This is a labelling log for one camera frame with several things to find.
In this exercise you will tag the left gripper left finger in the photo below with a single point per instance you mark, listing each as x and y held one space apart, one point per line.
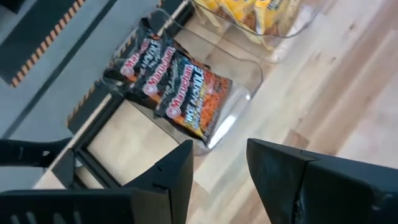
124 205

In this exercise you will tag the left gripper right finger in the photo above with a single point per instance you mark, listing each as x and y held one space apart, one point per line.
326 193

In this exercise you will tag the clear plastic bin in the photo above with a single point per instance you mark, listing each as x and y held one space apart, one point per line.
242 81
289 46

